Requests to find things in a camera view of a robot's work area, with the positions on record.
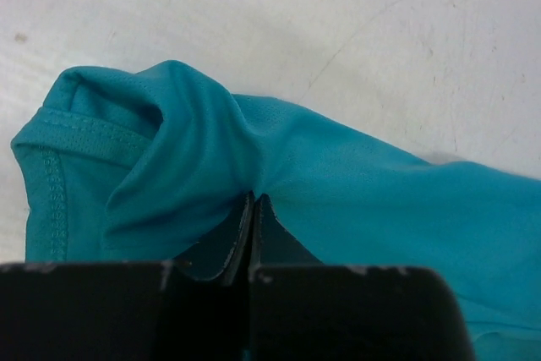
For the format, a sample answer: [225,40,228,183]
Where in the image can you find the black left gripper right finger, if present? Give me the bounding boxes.
[249,196,475,361]

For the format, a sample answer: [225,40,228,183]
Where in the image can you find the teal t shirt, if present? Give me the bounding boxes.
[11,61,540,360]

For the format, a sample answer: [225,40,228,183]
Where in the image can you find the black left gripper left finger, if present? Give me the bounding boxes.
[1,194,254,360]

